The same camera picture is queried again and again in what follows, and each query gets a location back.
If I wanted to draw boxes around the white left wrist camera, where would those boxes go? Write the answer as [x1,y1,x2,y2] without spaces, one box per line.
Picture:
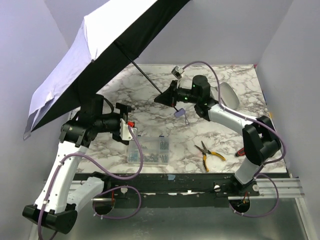
[119,118,137,141]

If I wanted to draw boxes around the yellow handled pliers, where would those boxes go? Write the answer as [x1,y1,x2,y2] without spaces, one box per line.
[195,141,226,173]

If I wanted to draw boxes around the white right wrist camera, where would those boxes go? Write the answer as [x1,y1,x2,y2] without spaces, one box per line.
[171,66,185,88]

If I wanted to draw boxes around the aluminium front rail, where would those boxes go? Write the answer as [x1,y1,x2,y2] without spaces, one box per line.
[67,177,305,203]

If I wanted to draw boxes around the blue tape piece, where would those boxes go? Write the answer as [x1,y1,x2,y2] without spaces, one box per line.
[167,174,176,181]

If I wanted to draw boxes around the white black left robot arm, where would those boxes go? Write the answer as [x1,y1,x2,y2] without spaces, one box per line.
[22,94,134,234]

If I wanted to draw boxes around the beige umbrella case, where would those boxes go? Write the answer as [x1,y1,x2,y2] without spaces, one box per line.
[219,82,240,110]

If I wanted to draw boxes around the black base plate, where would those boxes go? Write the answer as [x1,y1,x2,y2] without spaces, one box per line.
[81,172,290,215]

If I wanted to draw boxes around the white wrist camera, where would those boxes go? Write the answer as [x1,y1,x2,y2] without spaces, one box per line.
[119,118,137,141]
[171,66,185,88]

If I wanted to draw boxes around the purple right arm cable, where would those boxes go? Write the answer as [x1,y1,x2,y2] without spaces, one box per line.
[182,60,287,219]

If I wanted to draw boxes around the clear plastic screw box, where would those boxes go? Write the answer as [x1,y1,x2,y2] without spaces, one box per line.
[127,135,170,165]

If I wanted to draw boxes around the lilac umbrella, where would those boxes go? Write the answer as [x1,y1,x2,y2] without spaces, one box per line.
[23,0,187,139]

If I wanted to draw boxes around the red black screwdriver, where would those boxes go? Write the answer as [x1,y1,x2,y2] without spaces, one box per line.
[234,148,245,157]

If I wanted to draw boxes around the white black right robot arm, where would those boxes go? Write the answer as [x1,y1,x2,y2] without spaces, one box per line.
[154,75,281,186]

